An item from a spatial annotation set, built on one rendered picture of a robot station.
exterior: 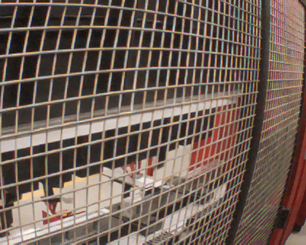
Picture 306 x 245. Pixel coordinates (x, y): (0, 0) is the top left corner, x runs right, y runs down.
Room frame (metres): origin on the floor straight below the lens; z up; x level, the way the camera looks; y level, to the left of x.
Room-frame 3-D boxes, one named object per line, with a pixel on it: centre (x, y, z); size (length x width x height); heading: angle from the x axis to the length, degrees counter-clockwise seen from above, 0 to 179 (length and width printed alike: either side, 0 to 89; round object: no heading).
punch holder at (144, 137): (2.07, 0.04, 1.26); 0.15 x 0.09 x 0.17; 150
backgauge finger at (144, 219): (1.71, 0.05, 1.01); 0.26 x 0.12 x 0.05; 60
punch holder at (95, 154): (1.72, 0.24, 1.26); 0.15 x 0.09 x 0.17; 150
